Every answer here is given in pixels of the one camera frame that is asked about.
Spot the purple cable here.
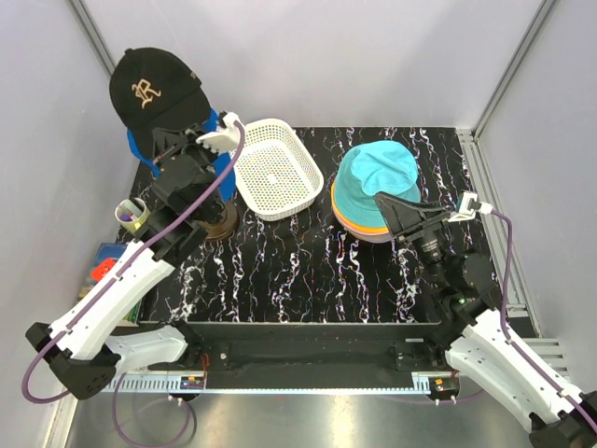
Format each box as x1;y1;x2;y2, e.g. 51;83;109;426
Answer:
21;120;246;405
489;207;596;435

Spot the red cube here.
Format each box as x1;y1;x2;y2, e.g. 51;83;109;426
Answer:
90;258;117;282

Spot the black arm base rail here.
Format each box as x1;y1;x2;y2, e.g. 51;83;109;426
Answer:
134;320;479;391

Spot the white plastic basket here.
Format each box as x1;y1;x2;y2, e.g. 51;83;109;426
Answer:
234;119;324;222

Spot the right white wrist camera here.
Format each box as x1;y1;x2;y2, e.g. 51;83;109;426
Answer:
448;191;493;223

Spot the yellow tape cup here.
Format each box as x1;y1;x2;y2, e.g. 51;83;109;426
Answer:
114;197;150;234

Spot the left aluminium frame post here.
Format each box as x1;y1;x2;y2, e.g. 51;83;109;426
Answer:
65;0;117;91

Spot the cream mannequin head stand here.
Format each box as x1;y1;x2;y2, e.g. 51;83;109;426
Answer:
202;201;240;242

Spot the orange bucket hat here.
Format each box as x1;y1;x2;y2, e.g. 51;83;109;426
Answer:
332;208;389;234

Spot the black embroidered baseball cap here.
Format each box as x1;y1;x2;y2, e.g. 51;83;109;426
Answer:
109;48;211;159

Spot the blue hat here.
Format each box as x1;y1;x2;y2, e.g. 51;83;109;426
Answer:
127;106;239;204

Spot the right aluminium frame post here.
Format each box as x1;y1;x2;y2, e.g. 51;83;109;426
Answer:
471;0;561;139

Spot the black marble table mat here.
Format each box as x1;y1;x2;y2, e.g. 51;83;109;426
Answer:
138;127;472;323

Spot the landscape cover book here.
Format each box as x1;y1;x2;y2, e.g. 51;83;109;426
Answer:
76;243;142;327

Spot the teal hat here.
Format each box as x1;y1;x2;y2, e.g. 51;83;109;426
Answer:
331;140;421;229

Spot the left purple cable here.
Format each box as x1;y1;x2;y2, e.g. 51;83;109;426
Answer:
21;120;246;405

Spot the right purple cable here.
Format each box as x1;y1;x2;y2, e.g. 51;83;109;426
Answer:
489;207;596;435

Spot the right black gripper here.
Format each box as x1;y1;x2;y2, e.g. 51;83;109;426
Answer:
374;191;452;288

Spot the aluminium frame post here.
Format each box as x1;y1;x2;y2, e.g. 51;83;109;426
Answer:
65;0;117;91
471;0;561;139

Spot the pink bucket hat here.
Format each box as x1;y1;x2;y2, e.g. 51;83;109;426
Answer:
343;224;390;238

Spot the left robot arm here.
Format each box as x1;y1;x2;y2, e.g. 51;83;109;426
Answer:
26;114;244;400

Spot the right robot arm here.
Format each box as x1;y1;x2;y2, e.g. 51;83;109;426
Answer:
375;191;596;447

